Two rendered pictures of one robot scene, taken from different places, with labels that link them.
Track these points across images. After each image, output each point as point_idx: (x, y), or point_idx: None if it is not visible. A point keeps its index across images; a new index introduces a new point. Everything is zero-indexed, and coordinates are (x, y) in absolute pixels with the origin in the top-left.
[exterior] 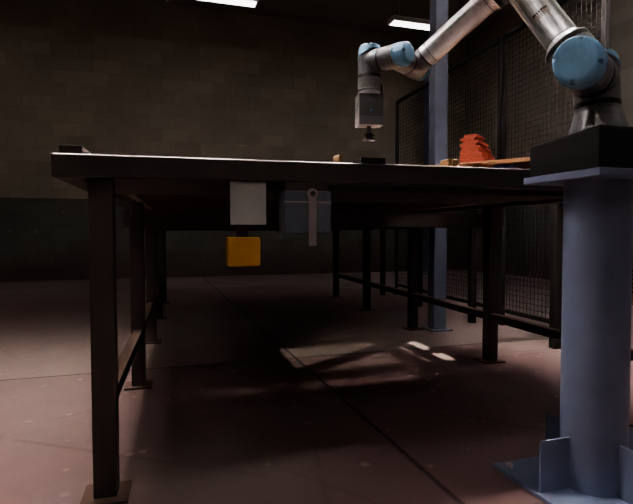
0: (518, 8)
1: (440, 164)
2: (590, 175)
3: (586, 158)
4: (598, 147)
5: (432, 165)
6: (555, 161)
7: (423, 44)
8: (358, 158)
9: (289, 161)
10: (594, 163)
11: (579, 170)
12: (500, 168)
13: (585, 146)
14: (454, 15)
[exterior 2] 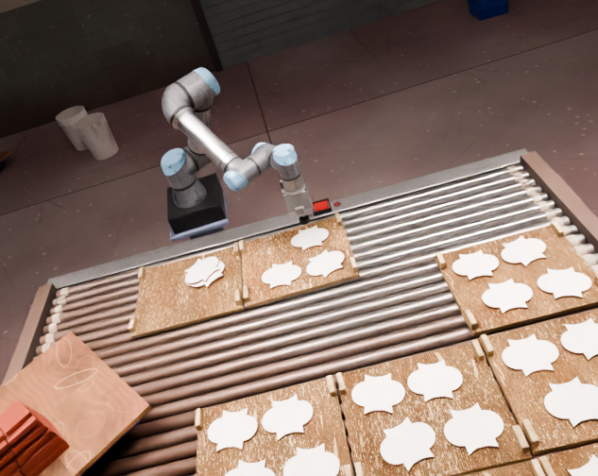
0: (210, 120)
1: (245, 249)
2: (225, 195)
3: (221, 190)
4: (219, 182)
5: (143, 399)
6: (222, 200)
7: (234, 153)
8: (329, 200)
9: (378, 188)
10: (222, 190)
11: (224, 196)
12: (223, 230)
13: (219, 185)
14: (210, 129)
